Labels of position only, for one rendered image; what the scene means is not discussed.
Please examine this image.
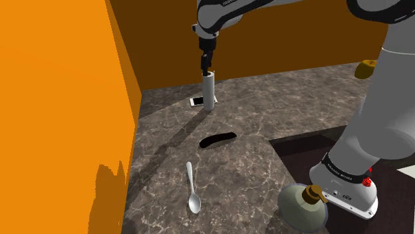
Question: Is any silver metal spoon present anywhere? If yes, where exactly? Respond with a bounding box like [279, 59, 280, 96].
[186, 161, 202, 215]

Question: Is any white tall cylinder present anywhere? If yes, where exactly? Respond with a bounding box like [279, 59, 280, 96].
[202, 70, 216, 112]

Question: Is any white phone with black screen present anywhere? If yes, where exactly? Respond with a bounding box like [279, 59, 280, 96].
[189, 95, 218, 108]

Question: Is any black oblong curved object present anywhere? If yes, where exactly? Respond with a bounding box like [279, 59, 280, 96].
[199, 132, 237, 150]

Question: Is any dark robot stand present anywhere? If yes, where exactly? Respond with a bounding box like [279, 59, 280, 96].
[268, 124, 415, 234]

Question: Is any grey-green round bottle, brown cap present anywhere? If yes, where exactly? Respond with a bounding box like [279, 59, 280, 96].
[277, 183, 329, 234]

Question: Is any yellow apple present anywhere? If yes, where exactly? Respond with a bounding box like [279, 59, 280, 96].
[354, 59, 378, 80]

